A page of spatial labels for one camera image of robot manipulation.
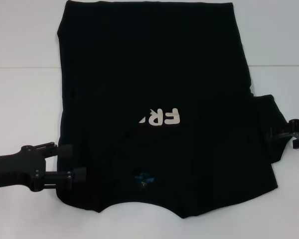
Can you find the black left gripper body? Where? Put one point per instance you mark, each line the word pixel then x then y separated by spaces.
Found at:
pixel 15 166

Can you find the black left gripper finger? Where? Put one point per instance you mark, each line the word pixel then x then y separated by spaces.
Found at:
pixel 63 151
pixel 64 178

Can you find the black shirt with FREE print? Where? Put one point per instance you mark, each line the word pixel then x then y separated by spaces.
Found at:
pixel 144 62

